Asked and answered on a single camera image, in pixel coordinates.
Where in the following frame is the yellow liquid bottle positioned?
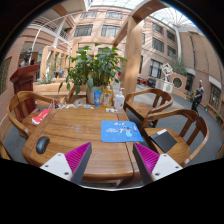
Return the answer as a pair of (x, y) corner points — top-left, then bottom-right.
(103, 86), (113, 107)

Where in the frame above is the blue tube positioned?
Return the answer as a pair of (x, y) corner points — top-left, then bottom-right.
(94, 90), (101, 108)

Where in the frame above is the white pump dispenser bottle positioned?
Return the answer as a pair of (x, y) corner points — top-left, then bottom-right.
(114, 89), (125, 110)

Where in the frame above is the blue cartoon mouse pad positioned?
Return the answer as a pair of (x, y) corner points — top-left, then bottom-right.
(101, 120), (143, 143)

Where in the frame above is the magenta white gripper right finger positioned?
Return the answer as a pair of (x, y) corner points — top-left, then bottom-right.
(133, 143), (182, 185)

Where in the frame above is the wooden chair near right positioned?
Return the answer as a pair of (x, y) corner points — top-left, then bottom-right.
(139, 108), (209, 167)

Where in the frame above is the red white package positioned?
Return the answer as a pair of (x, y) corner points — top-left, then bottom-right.
(32, 109), (50, 125)

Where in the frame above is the wooden table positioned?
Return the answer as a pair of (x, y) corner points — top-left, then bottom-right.
(22, 107), (140, 186)

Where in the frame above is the white sculpture on pedestal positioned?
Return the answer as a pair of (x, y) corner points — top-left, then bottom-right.
(156, 63), (173, 93)

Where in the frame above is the dark red wooden podium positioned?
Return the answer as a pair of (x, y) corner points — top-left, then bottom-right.
(9, 64), (40, 114)

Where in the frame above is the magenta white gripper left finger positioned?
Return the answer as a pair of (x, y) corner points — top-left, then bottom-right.
(41, 142), (92, 184)

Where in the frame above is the wooden chair left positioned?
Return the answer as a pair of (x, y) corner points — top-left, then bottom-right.
(7, 91), (57, 139)

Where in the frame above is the wooden chair far right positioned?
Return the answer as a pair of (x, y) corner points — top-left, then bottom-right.
(124, 88), (174, 121)

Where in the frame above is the black notebook on chair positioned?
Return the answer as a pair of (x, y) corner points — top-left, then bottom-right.
(149, 129), (177, 153)

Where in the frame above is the wooden chair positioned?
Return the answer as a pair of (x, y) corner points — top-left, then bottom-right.
(139, 108), (209, 167)
(7, 91), (57, 139)
(124, 88), (174, 121)

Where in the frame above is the green potted plant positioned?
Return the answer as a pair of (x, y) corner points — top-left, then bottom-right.
(65, 45), (127, 103)

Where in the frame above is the person in dark clothes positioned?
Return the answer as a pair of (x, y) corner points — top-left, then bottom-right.
(191, 81), (204, 111)

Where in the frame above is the dark grey computer mouse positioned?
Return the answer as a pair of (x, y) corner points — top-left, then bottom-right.
(36, 136), (50, 154)

